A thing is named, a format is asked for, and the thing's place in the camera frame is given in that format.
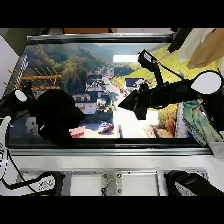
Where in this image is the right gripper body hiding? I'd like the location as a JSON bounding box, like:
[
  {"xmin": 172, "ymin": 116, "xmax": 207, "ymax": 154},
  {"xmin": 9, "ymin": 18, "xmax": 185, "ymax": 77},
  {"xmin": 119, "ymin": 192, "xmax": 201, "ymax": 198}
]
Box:
[{"xmin": 137, "ymin": 83, "xmax": 166, "ymax": 110}]

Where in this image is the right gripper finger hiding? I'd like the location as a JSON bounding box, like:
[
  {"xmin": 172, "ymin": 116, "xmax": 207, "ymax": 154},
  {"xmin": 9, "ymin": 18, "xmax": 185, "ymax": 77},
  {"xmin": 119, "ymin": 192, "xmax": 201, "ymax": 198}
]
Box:
[
  {"xmin": 134, "ymin": 99, "xmax": 149, "ymax": 121},
  {"xmin": 117, "ymin": 90, "xmax": 141, "ymax": 111}
]

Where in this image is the dark brown garment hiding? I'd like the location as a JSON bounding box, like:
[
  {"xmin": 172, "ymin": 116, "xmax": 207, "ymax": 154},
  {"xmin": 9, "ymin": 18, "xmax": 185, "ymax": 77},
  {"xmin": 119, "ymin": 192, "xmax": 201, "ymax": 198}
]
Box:
[{"xmin": 35, "ymin": 89, "xmax": 87, "ymax": 147}]

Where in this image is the white garment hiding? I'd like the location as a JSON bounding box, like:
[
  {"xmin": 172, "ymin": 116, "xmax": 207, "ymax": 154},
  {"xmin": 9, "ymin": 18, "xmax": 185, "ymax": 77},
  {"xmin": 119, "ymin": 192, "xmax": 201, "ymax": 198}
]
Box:
[{"xmin": 178, "ymin": 28, "xmax": 216, "ymax": 63}]

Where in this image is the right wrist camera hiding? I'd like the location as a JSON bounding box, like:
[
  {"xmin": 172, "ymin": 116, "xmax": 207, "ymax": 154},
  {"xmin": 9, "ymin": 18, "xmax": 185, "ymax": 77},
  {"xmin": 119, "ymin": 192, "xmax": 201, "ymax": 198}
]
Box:
[{"xmin": 137, "ymin": 49, "xmax": 165, "ymax": 89}]

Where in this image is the black cable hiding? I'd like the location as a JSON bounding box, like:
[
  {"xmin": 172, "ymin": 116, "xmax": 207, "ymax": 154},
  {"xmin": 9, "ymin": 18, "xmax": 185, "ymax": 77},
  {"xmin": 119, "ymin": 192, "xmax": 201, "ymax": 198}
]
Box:
[
  {"xmin": 155, "ymin": 60, "xmax": 185, "ymax": 80},
  {"xmin": 1, "ymin": 146, "xmax": 44, "ymax": 196}
]

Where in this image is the green patterned garment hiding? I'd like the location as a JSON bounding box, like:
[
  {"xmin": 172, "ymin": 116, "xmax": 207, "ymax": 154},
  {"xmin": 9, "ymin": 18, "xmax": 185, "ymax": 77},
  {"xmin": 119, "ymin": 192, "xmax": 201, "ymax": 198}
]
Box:
[{"xmin": 179, "ymin": 99, "xmax": 218, "ymax": 148}]

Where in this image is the black garment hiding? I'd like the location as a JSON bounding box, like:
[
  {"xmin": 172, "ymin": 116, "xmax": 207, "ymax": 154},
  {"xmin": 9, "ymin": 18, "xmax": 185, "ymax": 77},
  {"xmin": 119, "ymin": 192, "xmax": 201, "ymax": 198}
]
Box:
[{"xmin": 167, "ymin": 28, "xmax": 194, "ymax": 54}]

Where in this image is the tan garment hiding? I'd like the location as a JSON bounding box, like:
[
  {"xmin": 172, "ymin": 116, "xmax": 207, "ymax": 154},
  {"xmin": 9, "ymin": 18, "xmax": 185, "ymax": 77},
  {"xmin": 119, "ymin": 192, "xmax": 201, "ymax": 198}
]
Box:
[{"xmin": 188, "ymin": 28, "xmax": 224, "ymax": 70}]

